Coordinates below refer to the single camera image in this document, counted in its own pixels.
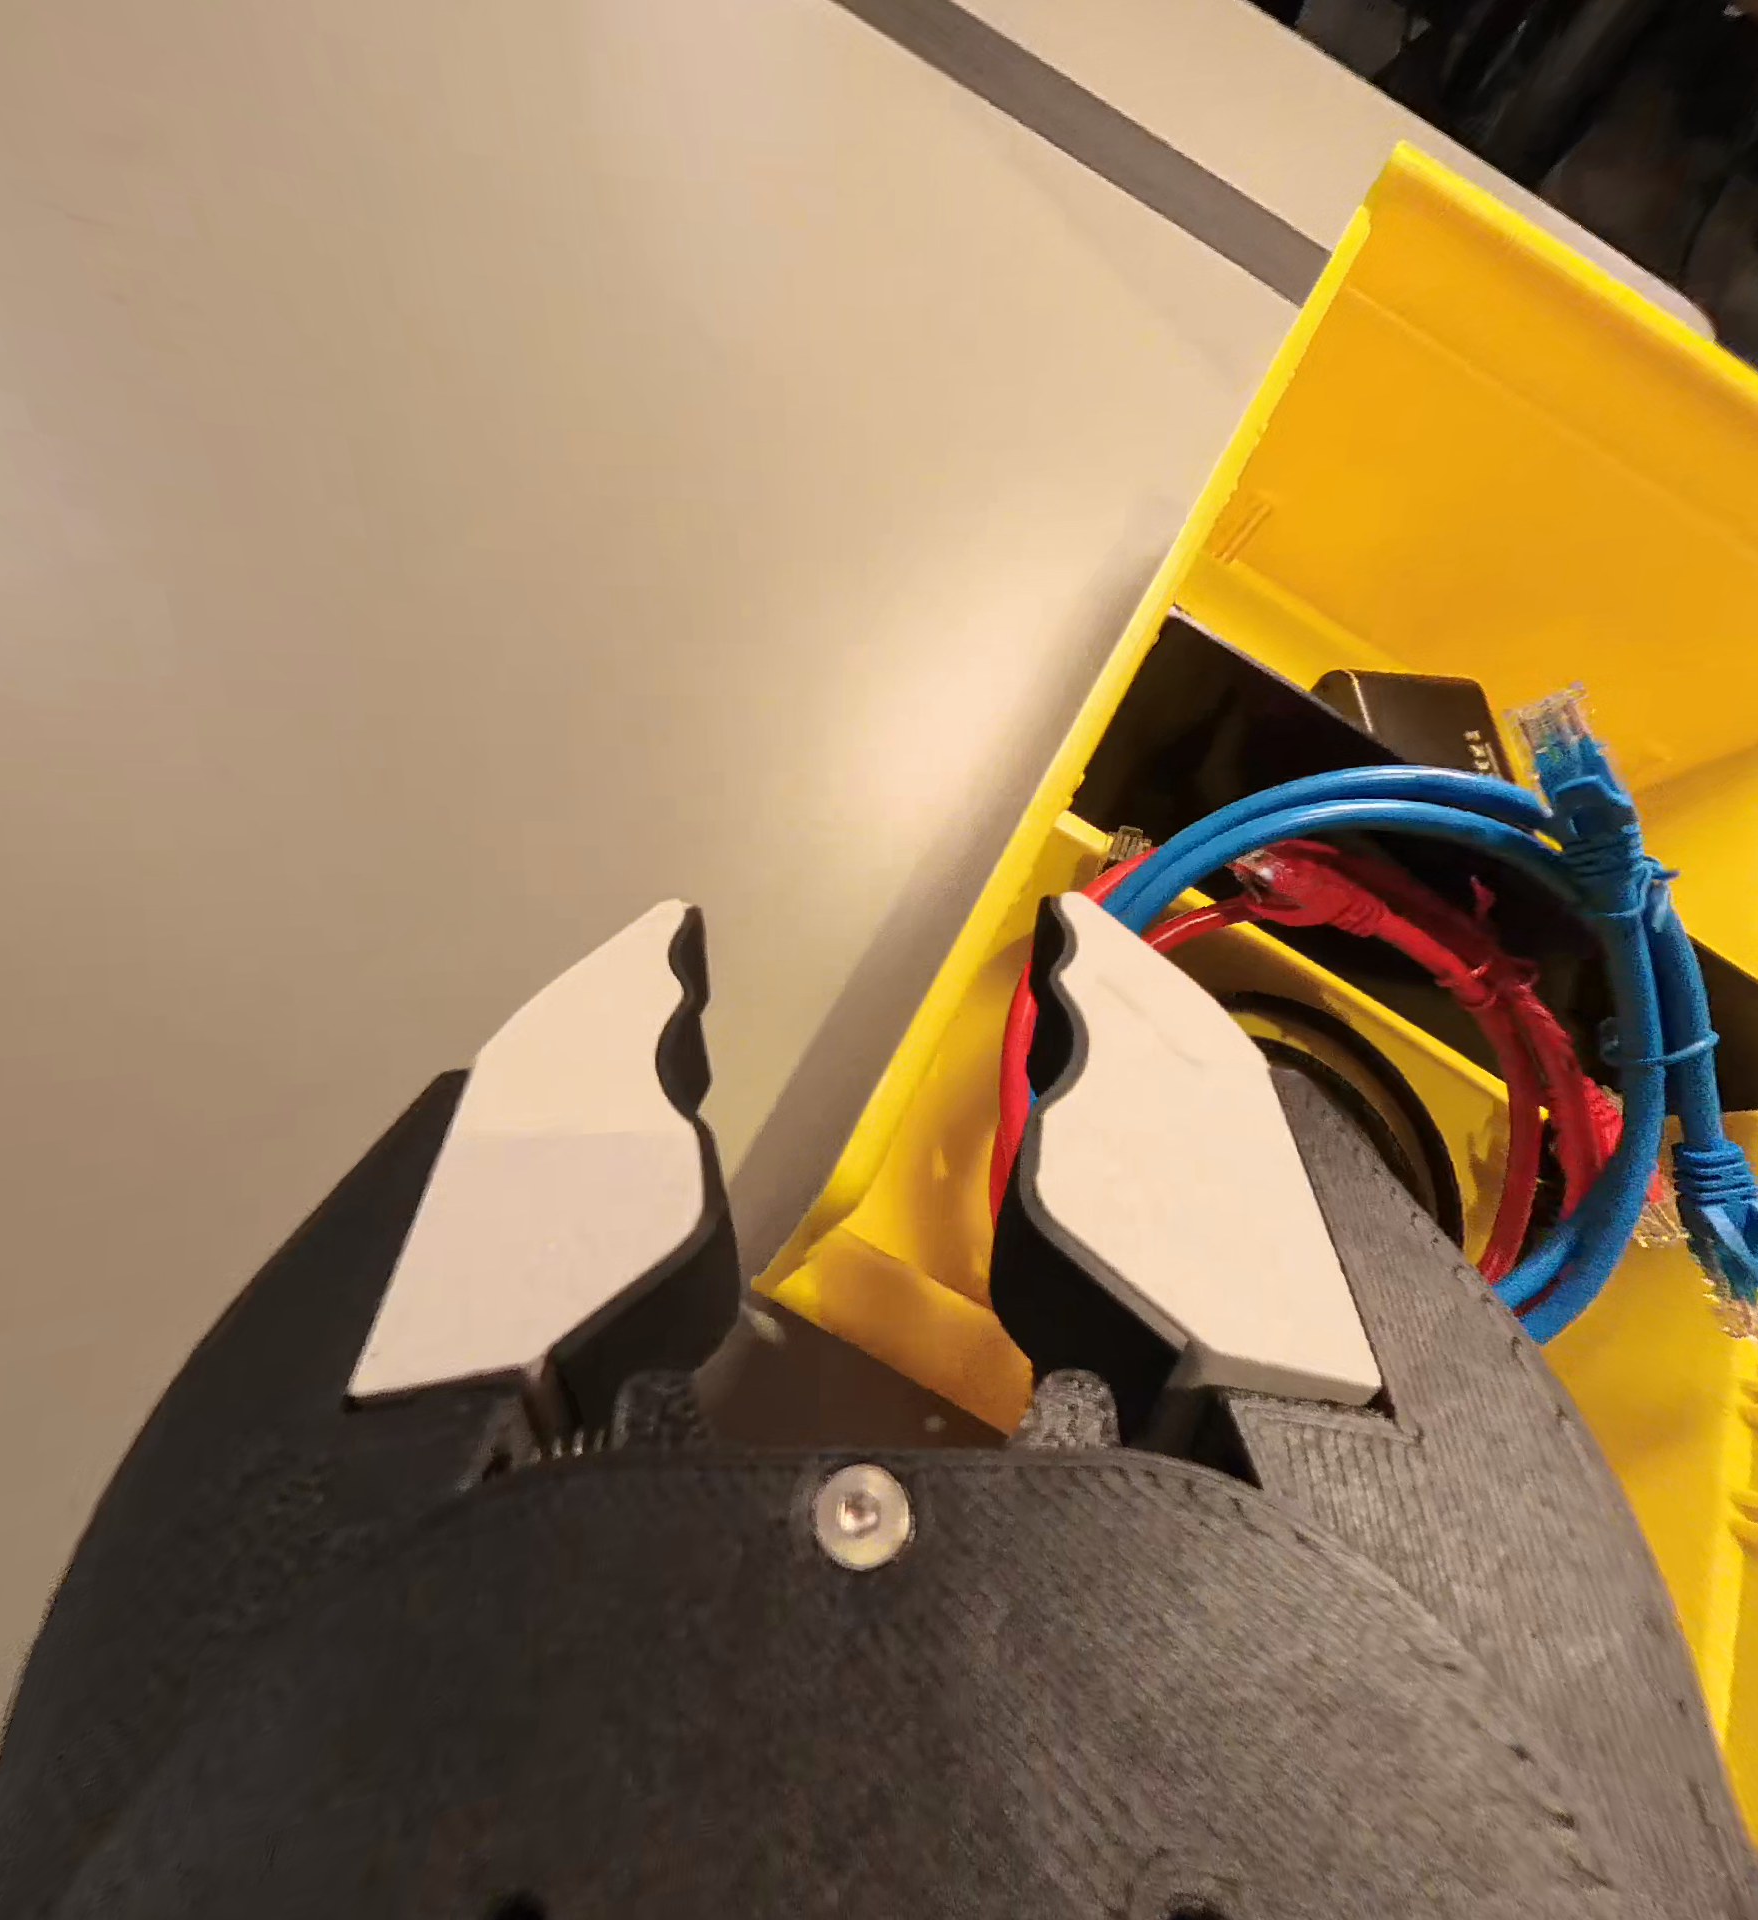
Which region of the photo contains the black ethernet cable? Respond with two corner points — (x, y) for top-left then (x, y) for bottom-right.
(1233, 1001), (1472, 1239)

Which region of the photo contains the blue ethernet cable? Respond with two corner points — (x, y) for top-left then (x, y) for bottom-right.
(1085, 681), (1758, 1350)

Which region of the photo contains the black bin divider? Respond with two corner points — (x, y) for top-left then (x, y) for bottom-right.
(1054, 606), (1758, 1118)

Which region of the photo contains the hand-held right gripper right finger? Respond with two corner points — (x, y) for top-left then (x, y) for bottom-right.
(991, 889), (1392, 1421)

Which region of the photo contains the yellow storage bin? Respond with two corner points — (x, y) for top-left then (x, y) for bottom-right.
(741, 140), (1758, 1898)

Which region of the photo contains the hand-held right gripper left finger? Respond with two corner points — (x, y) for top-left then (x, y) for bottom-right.
(343, 898), (744, 1417)

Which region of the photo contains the red ethernet cable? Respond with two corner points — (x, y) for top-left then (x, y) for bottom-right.
(987, 838), (1632, 1283)

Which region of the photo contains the black ethernet hub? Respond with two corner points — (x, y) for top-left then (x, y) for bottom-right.
(1307, 663), (1532, 795)

